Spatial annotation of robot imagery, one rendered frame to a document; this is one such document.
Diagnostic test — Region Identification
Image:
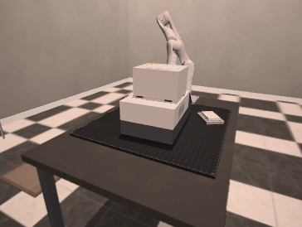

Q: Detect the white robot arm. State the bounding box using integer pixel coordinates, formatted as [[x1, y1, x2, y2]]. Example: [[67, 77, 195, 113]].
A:
[[157, 11, 194, 94]]

